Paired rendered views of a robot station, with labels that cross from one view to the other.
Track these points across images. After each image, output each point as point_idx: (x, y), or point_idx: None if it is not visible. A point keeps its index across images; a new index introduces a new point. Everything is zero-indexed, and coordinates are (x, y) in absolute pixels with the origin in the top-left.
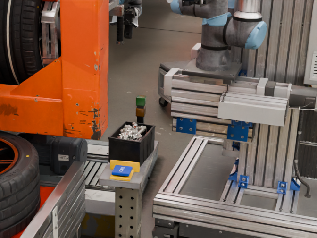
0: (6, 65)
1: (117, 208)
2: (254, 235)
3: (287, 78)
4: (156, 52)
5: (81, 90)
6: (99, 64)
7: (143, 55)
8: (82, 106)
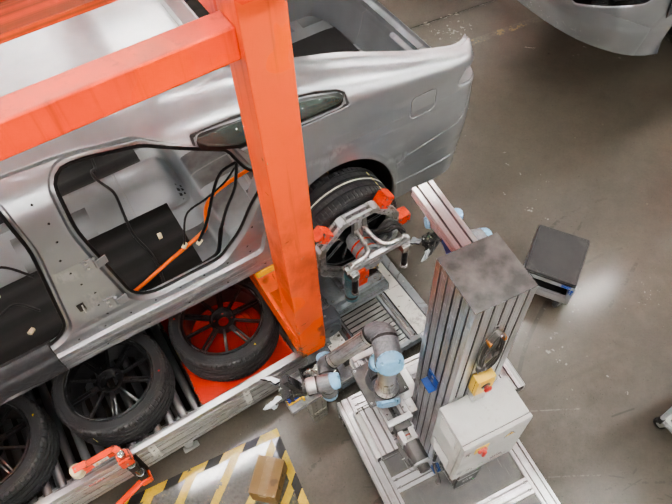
0: None
1: None
2: (371, 477)
3: (430, 425)
4: (649, 141)
5: (292, 332)
6: (298, 332)
7: (627, 140)
8: (293, 338)
